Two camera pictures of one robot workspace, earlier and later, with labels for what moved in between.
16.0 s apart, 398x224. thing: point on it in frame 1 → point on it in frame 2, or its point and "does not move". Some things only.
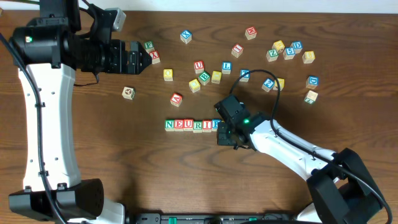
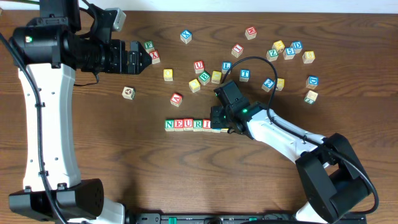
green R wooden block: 198,126 does not move
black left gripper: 128,58 does not move
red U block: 188,124 does not move
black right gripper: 223,137 → 216,116
